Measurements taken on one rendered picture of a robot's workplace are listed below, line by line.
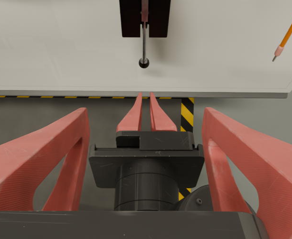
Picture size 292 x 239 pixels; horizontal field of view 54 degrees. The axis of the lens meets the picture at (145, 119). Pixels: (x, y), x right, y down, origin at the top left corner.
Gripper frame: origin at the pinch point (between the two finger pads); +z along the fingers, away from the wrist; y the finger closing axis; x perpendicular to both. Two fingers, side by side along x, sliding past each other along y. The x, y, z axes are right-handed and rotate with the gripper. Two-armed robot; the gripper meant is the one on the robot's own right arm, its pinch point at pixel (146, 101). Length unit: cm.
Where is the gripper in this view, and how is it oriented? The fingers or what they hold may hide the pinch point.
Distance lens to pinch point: 32.9
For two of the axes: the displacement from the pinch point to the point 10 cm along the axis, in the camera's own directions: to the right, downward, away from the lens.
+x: -0.1, 6.1, 7.9
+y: -10.0, 0.0, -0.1
